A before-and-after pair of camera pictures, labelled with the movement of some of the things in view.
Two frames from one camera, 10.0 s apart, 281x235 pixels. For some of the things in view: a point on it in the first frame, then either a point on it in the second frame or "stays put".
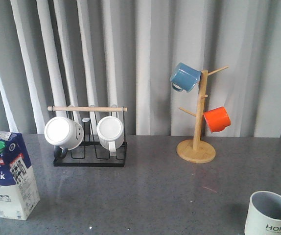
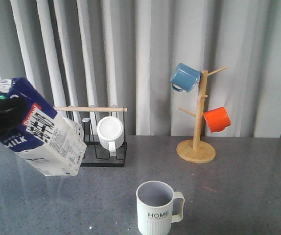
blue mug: x=184 y=77 stays put
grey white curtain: x=42 y=53 stays put
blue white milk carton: x=10 y=177 -> x=42 y=137
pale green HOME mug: x=269 y=214 -> x=154 y=200
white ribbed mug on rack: x=111 y=132 stays put
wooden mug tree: x=195 y=151 stays put
